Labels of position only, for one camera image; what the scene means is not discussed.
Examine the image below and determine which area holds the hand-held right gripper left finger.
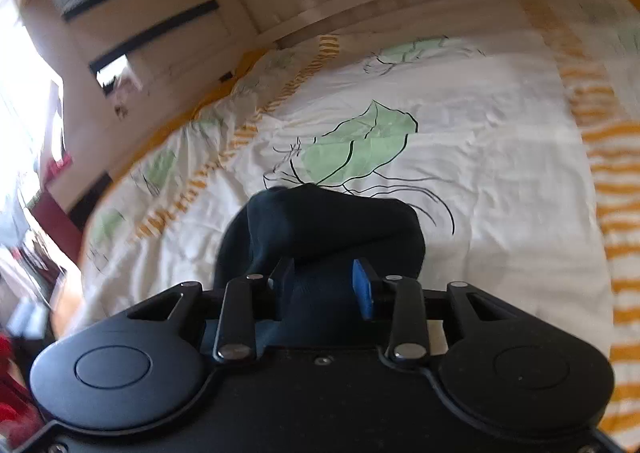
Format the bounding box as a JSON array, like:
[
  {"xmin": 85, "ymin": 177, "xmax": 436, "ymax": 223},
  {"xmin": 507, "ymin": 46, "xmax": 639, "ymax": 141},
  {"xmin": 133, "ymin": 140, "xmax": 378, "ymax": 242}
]
[{"xmin": 126, "ymin": 257, "xmax": 297, "ymax": 366}]

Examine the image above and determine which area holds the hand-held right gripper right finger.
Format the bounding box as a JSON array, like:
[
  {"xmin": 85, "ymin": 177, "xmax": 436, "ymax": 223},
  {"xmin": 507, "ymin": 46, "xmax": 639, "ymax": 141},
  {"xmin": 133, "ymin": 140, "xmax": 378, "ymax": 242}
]
[{"xmin": 351, "ymin": 258, "xmax": 517, "ymax": 363}]

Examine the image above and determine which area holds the dark navy zip hoodie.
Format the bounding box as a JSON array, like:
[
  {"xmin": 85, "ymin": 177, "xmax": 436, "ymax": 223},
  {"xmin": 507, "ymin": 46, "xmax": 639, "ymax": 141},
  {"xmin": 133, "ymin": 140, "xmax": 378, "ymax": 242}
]
[{"xmin": 213, "ymin": 182, "xmax": 427, "ymax": 350}]

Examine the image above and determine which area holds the white leaf-print duvet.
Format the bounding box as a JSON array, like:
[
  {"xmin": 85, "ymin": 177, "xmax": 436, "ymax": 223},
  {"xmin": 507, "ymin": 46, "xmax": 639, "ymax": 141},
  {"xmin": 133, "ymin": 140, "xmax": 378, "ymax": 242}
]
[{"xmin": 79, "ymin": 0, "xmax": 640, "ymax": 453}]

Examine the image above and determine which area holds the yellow bed sheet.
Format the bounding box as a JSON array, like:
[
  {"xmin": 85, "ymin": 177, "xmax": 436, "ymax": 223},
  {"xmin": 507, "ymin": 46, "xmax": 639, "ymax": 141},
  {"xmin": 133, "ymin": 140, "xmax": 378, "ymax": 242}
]
[{"xmin": 150, "ymin": 49, "xmax": 268, "ymax": 146}]

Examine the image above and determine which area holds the red cloth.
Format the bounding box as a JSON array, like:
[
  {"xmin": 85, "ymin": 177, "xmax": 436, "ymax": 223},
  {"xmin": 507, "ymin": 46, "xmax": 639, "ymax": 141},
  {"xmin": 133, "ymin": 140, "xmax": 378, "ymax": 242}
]
[{"xmin": 0, "ymin": 333, "xmax": 47, "ymax": 453}]

